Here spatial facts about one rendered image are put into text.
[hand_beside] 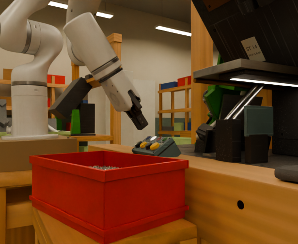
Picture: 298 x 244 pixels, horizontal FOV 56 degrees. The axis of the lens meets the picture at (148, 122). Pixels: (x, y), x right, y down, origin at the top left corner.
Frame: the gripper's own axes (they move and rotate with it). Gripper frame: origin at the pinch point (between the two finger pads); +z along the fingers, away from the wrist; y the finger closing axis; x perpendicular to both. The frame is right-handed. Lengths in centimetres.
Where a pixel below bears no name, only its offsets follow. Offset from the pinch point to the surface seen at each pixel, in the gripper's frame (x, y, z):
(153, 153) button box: -2.4, 1.8, 9.2
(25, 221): -40.3, -24.6, 9.3
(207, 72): 13.3, 19.3, -4.5
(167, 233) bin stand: -18.6, 27.8, 12.1
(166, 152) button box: 1.0, 2.1, 11.6
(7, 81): 44, -628, -89
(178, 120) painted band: 428, -729, 280
